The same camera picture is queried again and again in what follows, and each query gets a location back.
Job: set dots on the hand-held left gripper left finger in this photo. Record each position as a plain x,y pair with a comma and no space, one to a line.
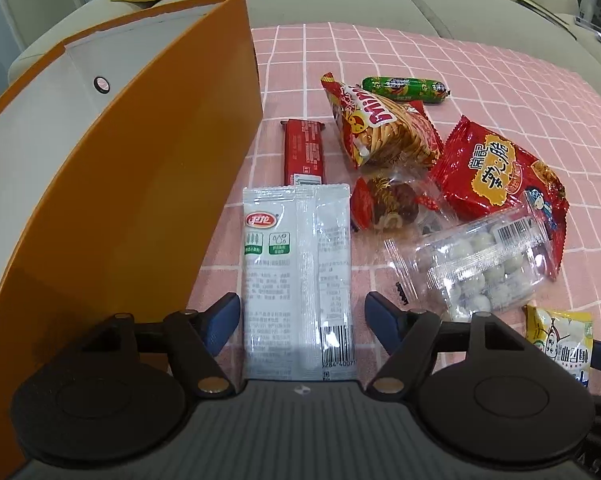
225,321

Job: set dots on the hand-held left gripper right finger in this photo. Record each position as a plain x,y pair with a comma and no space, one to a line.
380,316

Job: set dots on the yellow snack packet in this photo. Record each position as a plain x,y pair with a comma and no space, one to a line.
560,340

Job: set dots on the white snack packet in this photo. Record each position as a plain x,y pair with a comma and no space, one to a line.
295,270

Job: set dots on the clear packet of white balls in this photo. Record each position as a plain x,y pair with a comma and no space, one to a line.
480,260

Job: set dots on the clear date snack packet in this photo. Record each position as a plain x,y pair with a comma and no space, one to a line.
390,200

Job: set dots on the orange cardboard box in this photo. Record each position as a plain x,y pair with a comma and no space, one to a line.
180,160

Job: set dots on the red snack bar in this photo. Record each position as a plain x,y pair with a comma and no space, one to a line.
304,152

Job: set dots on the red crisp noodle packet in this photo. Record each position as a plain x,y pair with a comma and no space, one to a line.
495,175

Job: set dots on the red striped snack stick bag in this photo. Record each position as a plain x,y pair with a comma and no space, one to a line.
388,127

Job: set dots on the green wrapped sausage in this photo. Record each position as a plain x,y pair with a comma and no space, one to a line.
405,88

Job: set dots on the pink checked cloth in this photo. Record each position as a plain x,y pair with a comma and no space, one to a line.
480,60

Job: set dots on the beige sofa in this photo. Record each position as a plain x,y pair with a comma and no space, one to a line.
330,0

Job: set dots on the book with dark cover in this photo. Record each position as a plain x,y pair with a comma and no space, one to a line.
542,11

